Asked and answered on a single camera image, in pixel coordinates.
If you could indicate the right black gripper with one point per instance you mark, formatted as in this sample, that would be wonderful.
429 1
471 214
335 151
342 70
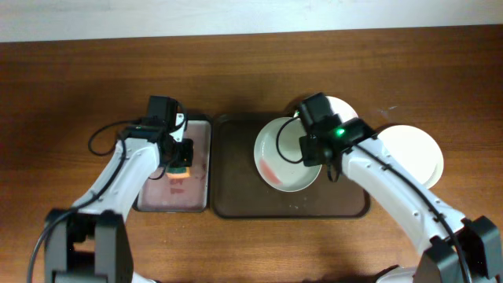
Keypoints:
310 156

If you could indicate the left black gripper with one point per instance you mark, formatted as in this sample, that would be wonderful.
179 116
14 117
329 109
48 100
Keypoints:
185 156

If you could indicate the orange green scrub sponge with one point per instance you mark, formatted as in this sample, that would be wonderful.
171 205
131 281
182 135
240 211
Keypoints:
178 172

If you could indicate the pale green plate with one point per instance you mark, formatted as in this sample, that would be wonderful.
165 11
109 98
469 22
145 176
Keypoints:
275 170

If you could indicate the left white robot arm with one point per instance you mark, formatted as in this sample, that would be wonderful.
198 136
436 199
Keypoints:
88 242

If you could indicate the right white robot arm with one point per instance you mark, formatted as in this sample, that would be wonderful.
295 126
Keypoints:
452 247

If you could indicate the small tray with soapy water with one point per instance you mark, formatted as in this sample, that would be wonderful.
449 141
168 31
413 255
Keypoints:
182 195

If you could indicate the large brown serving tray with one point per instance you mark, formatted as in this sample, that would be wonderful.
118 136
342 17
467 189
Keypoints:
238 191

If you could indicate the pinkish white plate top right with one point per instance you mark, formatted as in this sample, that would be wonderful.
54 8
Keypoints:
342 108

